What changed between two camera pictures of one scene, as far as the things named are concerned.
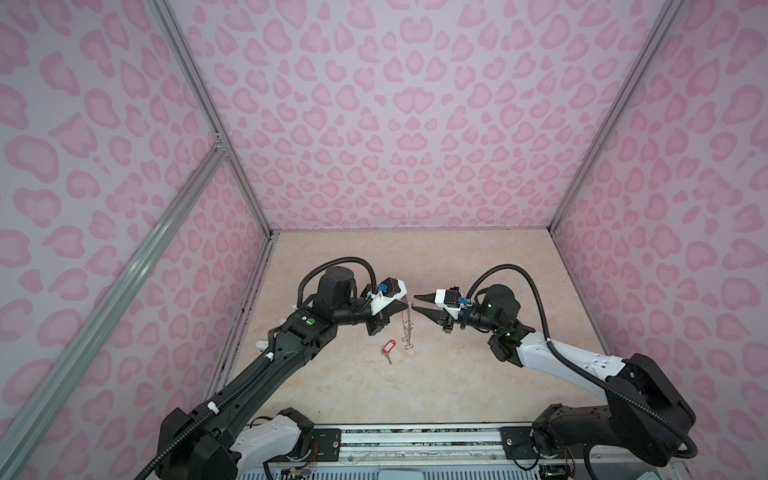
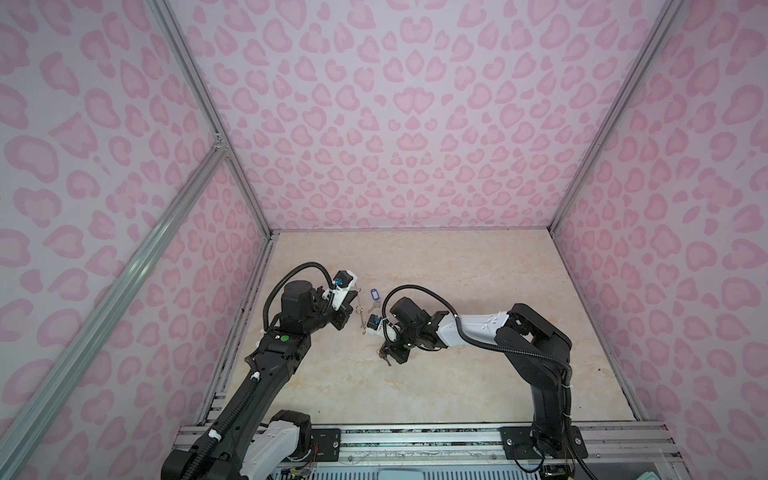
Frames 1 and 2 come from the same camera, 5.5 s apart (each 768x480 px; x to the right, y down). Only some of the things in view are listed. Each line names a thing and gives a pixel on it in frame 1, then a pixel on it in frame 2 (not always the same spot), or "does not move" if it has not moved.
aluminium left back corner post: [209, 104] does not move
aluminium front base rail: [420, 445] does not move
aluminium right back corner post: [670, 14] does not move
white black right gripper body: [450, 321] to [398, 349]
